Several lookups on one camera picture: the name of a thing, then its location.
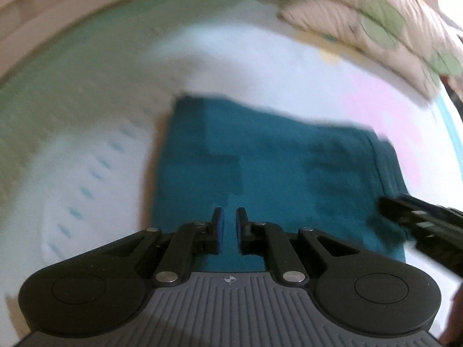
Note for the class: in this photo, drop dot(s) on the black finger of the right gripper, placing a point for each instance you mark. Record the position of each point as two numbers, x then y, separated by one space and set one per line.
437 231

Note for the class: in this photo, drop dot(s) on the leaf print folded quilt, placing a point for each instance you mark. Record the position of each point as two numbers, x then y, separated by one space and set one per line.
407 36

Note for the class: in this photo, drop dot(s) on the pale patterned bed sheet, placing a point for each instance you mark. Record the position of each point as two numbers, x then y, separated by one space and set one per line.
83 124

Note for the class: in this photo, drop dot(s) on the teal pants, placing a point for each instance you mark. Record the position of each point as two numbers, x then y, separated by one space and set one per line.
221 154

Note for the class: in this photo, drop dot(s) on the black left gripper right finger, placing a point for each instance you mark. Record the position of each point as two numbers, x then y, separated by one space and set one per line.
356 288

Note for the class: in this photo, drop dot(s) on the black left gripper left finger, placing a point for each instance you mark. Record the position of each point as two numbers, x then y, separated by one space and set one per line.
100 290

